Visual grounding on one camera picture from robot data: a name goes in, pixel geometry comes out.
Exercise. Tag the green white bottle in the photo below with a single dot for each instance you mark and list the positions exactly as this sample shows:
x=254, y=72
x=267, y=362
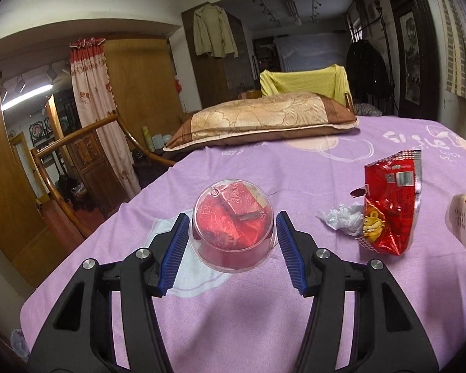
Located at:
x=147, y=138

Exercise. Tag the purple bed sheet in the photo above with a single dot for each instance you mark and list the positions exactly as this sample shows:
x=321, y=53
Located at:
x=237, y=318

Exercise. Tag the beige hanging jacket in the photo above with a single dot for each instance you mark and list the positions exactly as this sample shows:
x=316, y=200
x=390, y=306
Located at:
x=213, y=31

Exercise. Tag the crumpled white plastic wrapper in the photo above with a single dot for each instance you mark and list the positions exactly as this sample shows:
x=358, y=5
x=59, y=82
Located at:
x=339, y=219

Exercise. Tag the clear dome container red wrappers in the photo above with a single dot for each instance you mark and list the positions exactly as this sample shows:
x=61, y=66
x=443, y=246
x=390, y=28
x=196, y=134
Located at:
x=229, y=221

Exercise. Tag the striped window curtain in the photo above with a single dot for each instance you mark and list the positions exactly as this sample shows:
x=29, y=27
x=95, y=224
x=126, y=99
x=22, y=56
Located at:
x=458, y=39

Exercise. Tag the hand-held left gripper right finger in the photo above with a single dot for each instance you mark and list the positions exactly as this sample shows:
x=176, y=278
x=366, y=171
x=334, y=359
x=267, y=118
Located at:
x=291, y=252

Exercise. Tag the red white floral curtain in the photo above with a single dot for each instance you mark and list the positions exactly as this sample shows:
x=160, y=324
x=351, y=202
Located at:
x=97, y=116

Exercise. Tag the red snack bag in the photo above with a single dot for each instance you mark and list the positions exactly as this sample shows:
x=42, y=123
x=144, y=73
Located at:
x=388, y=209

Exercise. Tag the fluorescent light tube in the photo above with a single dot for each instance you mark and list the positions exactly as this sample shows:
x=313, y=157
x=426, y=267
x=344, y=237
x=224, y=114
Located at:
x=27, y=95

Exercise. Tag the dark framed wall picture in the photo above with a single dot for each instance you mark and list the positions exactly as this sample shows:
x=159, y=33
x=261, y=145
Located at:
x=411, y=54

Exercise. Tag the brown wooden wardrobe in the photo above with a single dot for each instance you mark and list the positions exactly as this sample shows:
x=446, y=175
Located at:
x=213, y=81

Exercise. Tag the white plastic bag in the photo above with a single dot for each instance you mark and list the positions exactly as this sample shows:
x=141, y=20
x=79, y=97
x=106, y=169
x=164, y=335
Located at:
x=19, y=345

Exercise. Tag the yellow cloth covered chair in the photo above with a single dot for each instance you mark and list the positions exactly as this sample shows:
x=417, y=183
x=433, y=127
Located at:
x=299, y=81

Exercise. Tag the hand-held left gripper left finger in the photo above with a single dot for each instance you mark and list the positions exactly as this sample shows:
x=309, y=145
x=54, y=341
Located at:
x=174, y=252

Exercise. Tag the curved wooden chair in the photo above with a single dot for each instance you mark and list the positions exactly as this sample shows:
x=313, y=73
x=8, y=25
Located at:
x=77, y=132

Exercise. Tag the brown gold pillow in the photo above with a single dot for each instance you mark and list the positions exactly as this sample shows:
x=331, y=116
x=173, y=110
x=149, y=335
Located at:
x=256, y=118

